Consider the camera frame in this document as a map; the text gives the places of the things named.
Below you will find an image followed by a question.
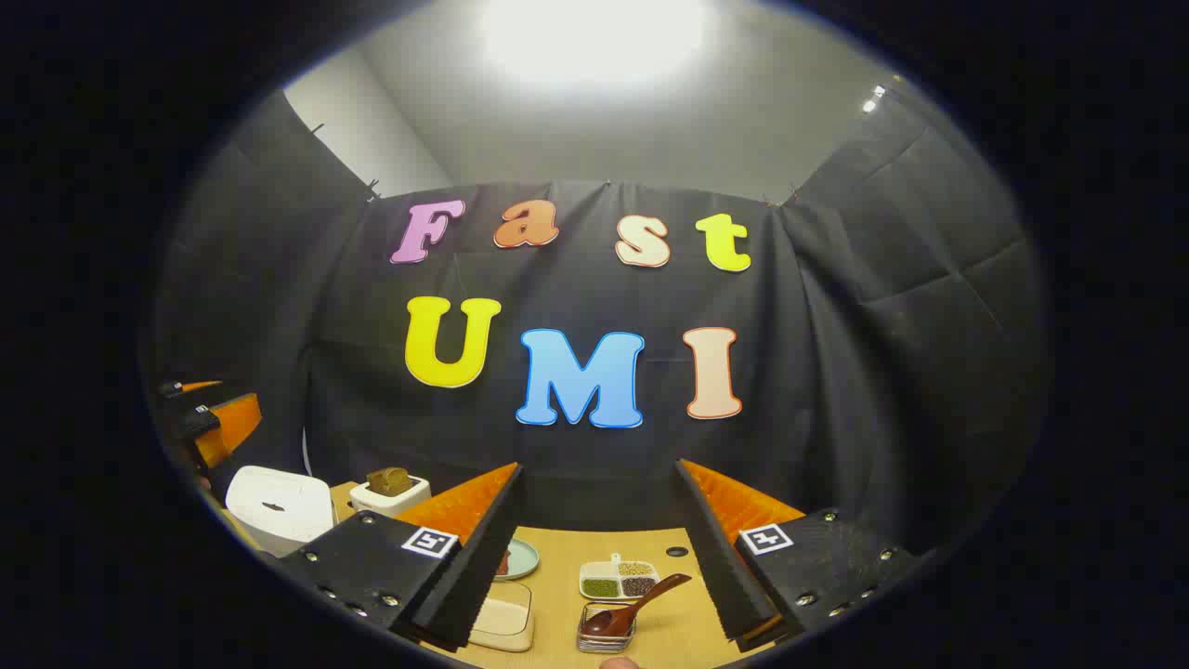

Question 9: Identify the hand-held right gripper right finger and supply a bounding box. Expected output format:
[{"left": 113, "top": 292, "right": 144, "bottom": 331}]
[{"left": 673, "top": 458, "right": 921, "bottom": 653}]

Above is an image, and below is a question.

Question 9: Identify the white rice cooker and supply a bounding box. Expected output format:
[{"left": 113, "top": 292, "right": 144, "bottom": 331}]
[{"left": 225, "top": 466, "right": 337, "bottom": 558}]

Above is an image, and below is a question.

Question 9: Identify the white toaster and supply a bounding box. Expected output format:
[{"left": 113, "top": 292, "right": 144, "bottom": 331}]
[{"left": 349, "top": 474, "right": 432, "bottom": 519}]

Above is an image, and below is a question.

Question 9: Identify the white divided bean dish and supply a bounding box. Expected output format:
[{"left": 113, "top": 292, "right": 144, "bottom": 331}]
[{"left": 579, "top": 555, "right": 660, "bottom": 601}]

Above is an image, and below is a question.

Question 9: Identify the pale green plate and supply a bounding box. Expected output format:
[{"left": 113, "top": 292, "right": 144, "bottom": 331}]
[{"left": 492, "top": 537, "right": 540, "bottom": 582}]

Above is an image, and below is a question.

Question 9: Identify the clear chopstick holder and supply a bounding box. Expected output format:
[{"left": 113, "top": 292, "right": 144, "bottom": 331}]
[{"left": 576, "top": 601, "right": 637, "bottom": 654}]

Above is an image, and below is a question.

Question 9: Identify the brown wooden spoon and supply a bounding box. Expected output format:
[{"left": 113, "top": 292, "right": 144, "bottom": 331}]
[{"left": 581, "top": 573, "right": 693, "bottom": 638}]

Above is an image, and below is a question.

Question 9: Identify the black backdrop cloth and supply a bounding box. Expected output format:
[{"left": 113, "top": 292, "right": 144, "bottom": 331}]
[{"left": 149, "top": 79, "right": 1055, "bottom": 558}]

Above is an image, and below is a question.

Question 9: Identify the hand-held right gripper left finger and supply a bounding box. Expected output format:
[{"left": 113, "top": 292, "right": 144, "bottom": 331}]
[{"left": 277, "top": 462, "right": 527, "bottom": 653}]

